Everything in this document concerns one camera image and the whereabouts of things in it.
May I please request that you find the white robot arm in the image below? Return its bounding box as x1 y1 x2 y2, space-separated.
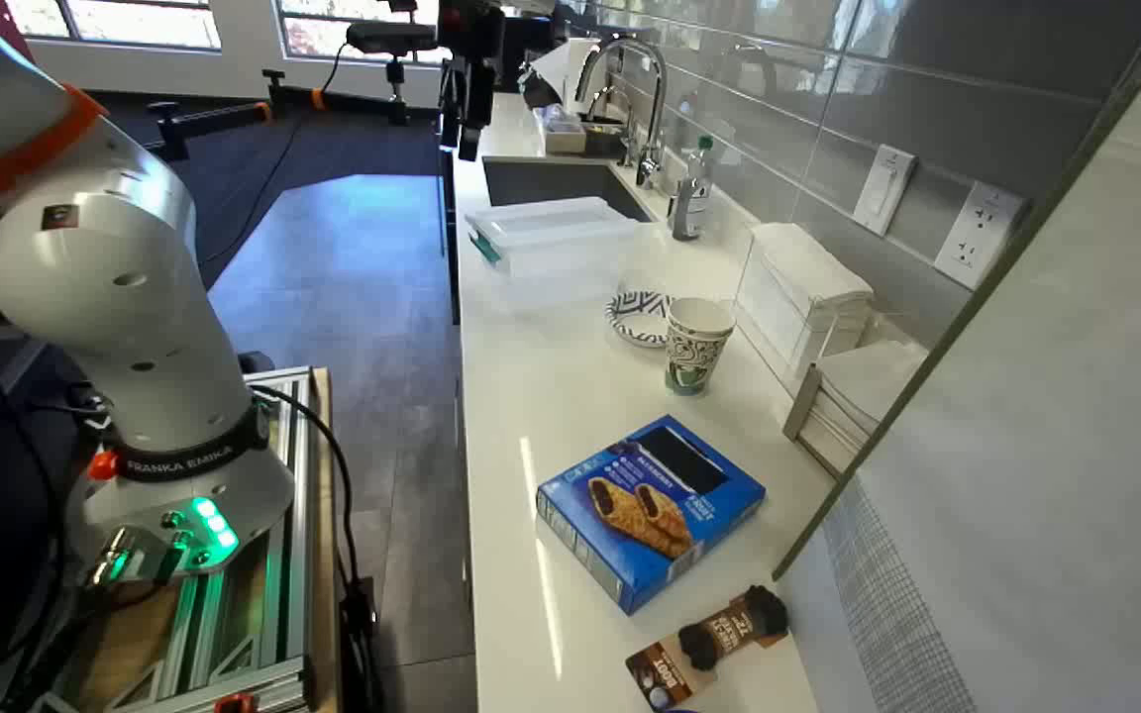
0 36 292 580

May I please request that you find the white wall outlet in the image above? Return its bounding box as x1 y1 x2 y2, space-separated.
935 181 1022 288

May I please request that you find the dark kitchen sink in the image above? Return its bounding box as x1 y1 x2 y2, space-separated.
484 158 646 224

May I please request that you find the green patterned paper cup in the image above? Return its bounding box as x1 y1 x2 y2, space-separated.
665 299 733 397

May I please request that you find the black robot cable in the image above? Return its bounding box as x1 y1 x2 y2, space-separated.
245 381 385 713

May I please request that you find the white light switch plate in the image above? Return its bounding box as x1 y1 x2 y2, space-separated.
850 144 916 234

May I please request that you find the brown black snack packet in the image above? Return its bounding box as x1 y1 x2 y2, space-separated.
627 588 790 713

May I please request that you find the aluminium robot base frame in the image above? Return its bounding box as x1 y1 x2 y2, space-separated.
0 368 338 713

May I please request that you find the white napkin stack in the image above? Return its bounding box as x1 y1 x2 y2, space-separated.
737 224 871 390

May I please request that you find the clear storage bin lid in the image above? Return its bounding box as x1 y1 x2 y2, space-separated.
470 200 643 254

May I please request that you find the black camera on tripod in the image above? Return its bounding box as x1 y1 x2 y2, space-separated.
343 19 437 126

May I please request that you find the clear plastic storage bin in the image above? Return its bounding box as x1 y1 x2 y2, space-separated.
463 209 646 316

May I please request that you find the wooden napkin holder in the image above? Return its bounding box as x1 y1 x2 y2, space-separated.
783 340 928 477

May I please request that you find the blue snack bar box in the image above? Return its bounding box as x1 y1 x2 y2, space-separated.
535 415 766 616

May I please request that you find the chrome kitchen faucet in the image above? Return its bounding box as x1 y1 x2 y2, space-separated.
573 36 668 191

